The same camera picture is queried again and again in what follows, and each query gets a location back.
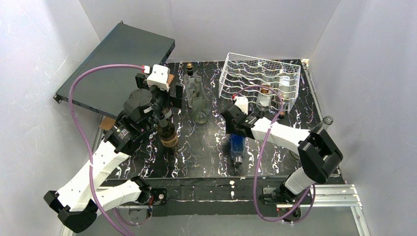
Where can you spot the clear bottle at right edge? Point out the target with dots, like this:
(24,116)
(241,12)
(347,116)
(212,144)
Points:
(325,123)

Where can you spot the dark green wine bottle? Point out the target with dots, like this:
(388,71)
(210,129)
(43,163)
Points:
(166,131)

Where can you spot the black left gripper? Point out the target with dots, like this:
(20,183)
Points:
(175,94)

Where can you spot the clear bottle white label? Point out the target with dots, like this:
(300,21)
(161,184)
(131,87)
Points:
(284,89)

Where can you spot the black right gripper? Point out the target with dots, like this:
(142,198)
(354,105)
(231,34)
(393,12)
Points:
(232,120)

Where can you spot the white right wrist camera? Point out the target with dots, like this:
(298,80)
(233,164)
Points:
(241,102)

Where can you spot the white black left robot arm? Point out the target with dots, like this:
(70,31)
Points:
(147,109)

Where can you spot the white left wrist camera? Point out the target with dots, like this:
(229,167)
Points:
(158,75)

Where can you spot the clear round glass bottle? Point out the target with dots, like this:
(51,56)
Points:
(200,103)

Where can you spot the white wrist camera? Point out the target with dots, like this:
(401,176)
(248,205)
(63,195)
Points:
(158,75)
(241,102)

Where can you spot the clear square bottle black cap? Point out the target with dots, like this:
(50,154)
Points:
(189,82)

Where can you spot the blue square glass bottle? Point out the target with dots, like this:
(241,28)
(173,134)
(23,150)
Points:
(237,149)

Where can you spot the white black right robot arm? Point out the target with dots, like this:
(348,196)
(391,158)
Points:
(318,153)

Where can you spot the white wire wine rack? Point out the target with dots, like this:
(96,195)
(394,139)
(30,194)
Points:
(240,71)

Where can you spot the brown wooden board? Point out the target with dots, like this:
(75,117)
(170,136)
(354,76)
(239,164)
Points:
(107,122)

